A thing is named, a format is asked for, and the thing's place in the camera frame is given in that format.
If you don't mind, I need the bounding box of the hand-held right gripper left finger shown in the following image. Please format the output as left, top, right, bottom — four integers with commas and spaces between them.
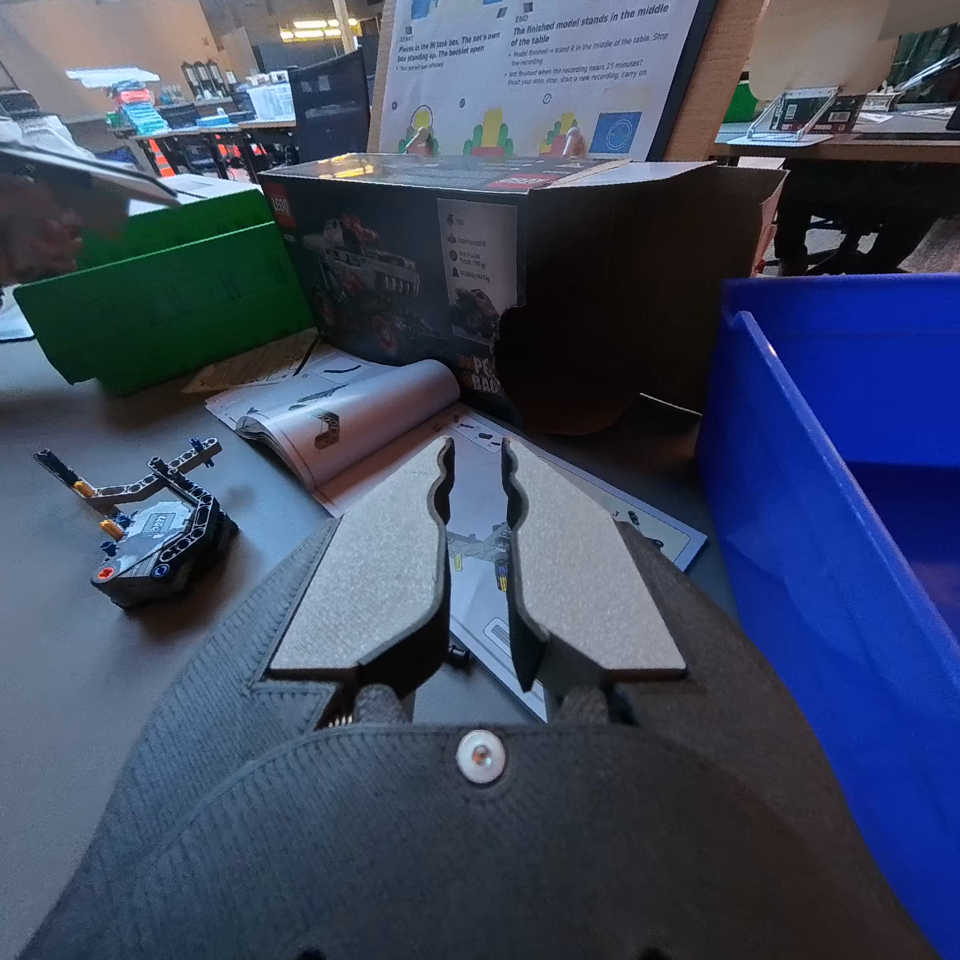
267, 436, 457, 699

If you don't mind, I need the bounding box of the black monitor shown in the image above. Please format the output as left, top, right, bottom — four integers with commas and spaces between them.
288, 48, 373, 163

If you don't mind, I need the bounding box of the stack of coloured bins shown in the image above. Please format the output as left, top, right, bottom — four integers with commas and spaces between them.
105, 67, 297, 138

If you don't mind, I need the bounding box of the open instruction booklet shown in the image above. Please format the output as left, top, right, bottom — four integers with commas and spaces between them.
204, 352, 710, 725

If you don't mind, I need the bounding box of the blue plastic bin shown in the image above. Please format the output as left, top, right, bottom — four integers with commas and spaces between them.
696, 273, 960, 957

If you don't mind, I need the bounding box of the large green plastic bin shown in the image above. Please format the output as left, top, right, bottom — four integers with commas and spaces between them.
13, 187, 316, 399

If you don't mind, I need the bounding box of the clear acrylic stand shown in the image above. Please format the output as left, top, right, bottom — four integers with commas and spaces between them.
745, 86, 839, 144

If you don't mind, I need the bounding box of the grey black lego model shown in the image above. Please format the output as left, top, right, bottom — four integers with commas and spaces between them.
33, 435, 241, 610

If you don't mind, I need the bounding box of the tan sticker sheet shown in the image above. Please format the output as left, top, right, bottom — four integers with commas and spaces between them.
182, 330, 324, 396

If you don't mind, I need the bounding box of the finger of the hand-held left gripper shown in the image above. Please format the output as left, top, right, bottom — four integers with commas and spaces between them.
0, 144, 185, 210

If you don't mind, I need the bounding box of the instruction poster board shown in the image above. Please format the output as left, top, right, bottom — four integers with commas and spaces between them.
367, 0, 766, 162

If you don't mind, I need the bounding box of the black lego set box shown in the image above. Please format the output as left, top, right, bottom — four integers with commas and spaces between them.
258, 152, 789, 436

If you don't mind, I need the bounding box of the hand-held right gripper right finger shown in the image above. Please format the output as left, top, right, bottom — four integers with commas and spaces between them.
501, 437, 689, 695

